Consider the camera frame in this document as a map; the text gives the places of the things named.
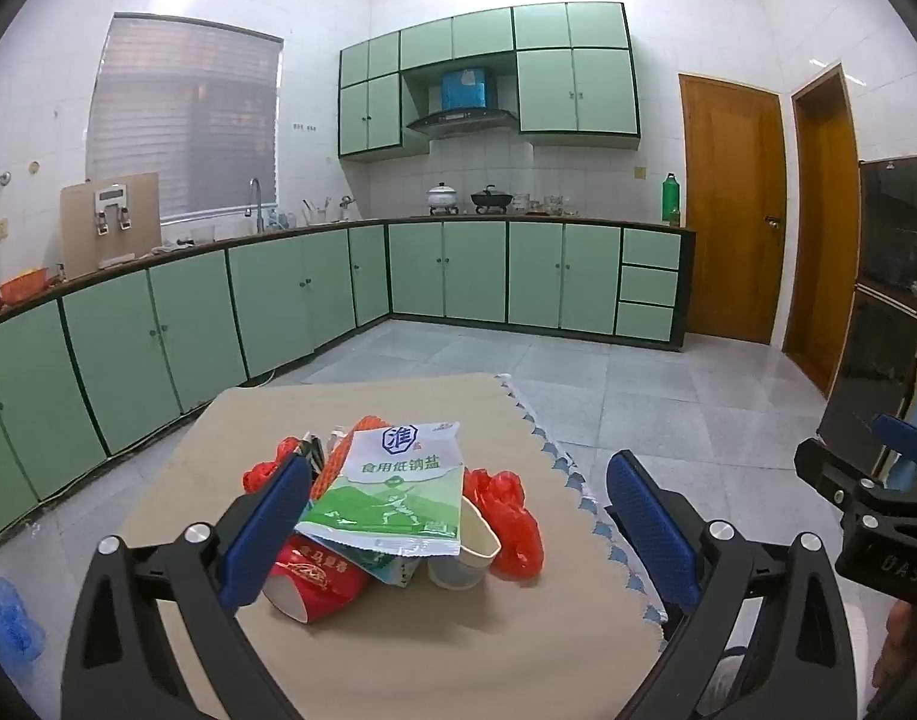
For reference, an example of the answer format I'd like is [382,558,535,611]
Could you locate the white green salt packet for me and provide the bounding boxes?
[295,420,463,557]

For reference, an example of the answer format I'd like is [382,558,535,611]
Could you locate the person's right hand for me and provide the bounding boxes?
[871,600,917,691]

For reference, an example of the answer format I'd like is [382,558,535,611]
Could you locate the red paper cup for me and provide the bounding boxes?
[262,536,373,625]

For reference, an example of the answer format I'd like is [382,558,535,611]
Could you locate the beige tablecloth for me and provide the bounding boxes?
[117,373,670,720]

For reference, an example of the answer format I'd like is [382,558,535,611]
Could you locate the blue plastic bag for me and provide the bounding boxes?
[0,577,47,665]

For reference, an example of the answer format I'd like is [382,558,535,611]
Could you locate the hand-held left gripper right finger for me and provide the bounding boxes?
[604,450,861,720]

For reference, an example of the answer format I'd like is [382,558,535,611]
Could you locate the white blue lace tablecloth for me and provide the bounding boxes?
[496,373,670,653]

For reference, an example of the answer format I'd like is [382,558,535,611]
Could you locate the red plastic bag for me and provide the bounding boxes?
[242,436,546,580]

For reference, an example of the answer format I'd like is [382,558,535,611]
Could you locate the orange foam net sleeve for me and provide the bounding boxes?
[308,415,388,500]

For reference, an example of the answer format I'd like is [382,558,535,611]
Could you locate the wooden door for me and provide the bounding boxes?
[678,73,786,346]
[783,64,861,398]

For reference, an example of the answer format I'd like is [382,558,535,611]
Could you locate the white paper cup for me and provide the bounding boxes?
[427,495,502,590]

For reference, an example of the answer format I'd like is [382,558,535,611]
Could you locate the row of glass jars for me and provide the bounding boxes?
[513,193,580,217]

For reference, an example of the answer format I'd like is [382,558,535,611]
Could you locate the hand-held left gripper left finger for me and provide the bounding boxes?
[61,454,313,720]

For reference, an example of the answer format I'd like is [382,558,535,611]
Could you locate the range hood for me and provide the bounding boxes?
[406,109,520,140]

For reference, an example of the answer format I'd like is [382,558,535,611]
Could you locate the green wall cabinets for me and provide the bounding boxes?
[337,1,641,162]

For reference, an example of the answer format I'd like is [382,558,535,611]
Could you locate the window with blinds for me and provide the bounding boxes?
[87,13,286,224]

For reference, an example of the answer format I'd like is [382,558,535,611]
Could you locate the black refrigerator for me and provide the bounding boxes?
[817,155,917,477]

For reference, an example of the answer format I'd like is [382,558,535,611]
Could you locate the green base cabinets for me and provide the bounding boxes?
[0,219,696,548]

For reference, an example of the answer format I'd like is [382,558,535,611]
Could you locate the green cabinet drawer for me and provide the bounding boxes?
[615,301,677,340]
[621,229,682,269]
[618,265,679,307]

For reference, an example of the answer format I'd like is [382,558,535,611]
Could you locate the blue box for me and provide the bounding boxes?
[441,69,492,112]

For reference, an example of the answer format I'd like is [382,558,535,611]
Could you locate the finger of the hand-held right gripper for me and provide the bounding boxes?
[871,412,917,467]
[795,437,891,522]

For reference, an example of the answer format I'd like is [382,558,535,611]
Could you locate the orange plastic basket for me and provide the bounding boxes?
[0,268,58,306]

